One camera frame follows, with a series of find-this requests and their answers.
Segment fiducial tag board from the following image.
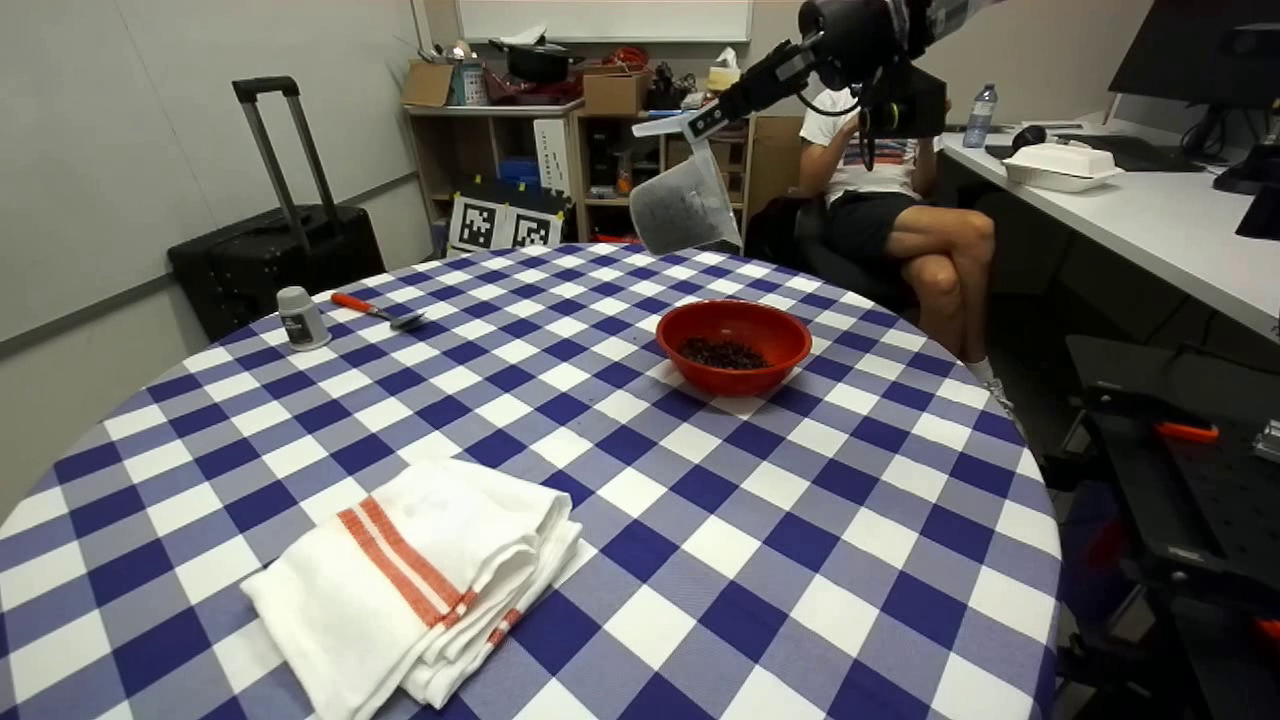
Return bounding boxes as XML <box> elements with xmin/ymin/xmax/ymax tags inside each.
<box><xmin>445</xmin><ymin>191</ymin><xmax>569</xmax><ymax>261</ymax></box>

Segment blue white checkered tablecloth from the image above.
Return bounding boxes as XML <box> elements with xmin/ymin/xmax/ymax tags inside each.
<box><xmin>0</xmin><ymin>235</ymin><xmax>1070</xmax><ymax>720</ymax></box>

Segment orange clamp handle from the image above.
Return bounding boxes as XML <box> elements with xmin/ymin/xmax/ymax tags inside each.
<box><xmin>1148</xmin><ymin>415</ymin><xmax>1225</xmax><ymax>454</ymax></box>

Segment white takeaway container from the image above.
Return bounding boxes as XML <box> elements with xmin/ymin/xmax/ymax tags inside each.
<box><xmin>1001</xmin><ymin>136</ymin><xmax>1123</xmax><ymax>201</ymax></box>

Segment seated person white shirt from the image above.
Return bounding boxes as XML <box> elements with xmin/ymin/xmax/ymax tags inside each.
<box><xmin>797</xmin><ymin>79</ymin><xmax>1010</xmax><ymax>397</ymax></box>

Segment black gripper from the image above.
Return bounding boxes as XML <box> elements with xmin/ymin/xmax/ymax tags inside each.
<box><xmin>683</xmin><ymin>0</ymin><xmax>929</xmax><ymax>145</ymax></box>

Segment black pot on shelf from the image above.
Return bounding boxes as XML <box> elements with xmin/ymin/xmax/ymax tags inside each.
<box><xmin>503</xmin><ymin>36</ymin><xmax>576</xmax><ymax>89</ymax></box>

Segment large cardboard box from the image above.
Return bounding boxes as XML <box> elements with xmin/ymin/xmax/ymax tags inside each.
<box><xmin>579</xmin><ymin>65</ymin><xmax>654</xmax><ymax>126</ymax></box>

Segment black keyboard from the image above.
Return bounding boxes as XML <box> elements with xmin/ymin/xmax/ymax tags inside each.
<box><xmin>1101</xmin><ymin>133</ymin><xmax>1209</xmax><ymax>177</ymax></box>

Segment wall whiteboard with writing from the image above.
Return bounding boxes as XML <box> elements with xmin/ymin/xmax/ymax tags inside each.
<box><xmin>458</xmin><ymin>0</ymin><xmax>759</xmax><ymax>47</ymax></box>

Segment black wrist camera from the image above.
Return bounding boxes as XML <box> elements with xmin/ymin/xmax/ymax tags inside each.
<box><xmin>856</xmin><ymin>60</ymin><xmax>957</xmax><ymax>177</ymax></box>

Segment small white bottle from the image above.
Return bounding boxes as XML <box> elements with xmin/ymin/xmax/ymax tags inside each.
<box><xmin>271</xmin><ymin>280</ymin><xmax>333</xmax><ymax>353</ymax></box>

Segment white plastic jug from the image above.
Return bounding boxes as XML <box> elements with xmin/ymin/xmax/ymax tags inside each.
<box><xmin>705</xmin><ymin>46</ymin><xmax>746</xmax><ymax>99</ymax></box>

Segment small cardboard box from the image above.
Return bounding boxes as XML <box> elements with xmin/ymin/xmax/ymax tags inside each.
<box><xmin>400</xmin><ymin>58</ymin><xmax>460</xmax><ymax>115</ymax></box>

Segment black robot cart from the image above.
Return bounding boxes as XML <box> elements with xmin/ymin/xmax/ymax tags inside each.
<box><xmin>1048</xmin><ymin>332</ymin><xmax>1280</xmax><ymax>720</ymax></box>

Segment red bowl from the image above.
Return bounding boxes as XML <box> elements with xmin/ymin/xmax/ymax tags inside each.
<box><xmin>654</xmin><ymin>298</ymin><xmax>817</xmax><ymax>401</ymax></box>

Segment wooden shelf unit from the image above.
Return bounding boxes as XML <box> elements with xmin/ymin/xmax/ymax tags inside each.
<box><xmin>396</xmin><ymin>51</ymin><xmax>804</xmax><ymax>255</ymax></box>

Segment black computer monitor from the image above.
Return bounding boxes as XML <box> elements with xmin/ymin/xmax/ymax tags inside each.
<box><xmin>1106</xmin><ymin>0</ymin><xmax>1280</xmax><ymax>113</ymax></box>

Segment blue box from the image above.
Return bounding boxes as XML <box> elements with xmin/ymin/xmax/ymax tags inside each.
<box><xmin>494</xmin><ymin>155</ymin><xmax>543</xmax><ymax>201</ymax></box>

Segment clear water bottle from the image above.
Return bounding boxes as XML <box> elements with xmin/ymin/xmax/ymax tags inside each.
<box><xmin>964</xmin><ymin>79</ymin><xmax>1006</xmax><ymax>152</ymax></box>

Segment folded white towel orange stripes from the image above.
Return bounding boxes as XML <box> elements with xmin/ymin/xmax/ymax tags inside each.
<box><xmin>238</xmin><ymin>458</ymin><xmax>590</xmax><ymax>720</ymax></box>

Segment white desk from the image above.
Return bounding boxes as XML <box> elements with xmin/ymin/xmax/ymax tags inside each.
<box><xmin>938</xmin><ymin>130</ymin><xmax>1280</xmax><ymax>353</ymax></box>

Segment black rolling suitcase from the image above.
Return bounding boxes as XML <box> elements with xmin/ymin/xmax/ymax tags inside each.
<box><xmin>165</xmin><ymin>73</ymin><xmax>391</xmax><ymax>343</ymax></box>

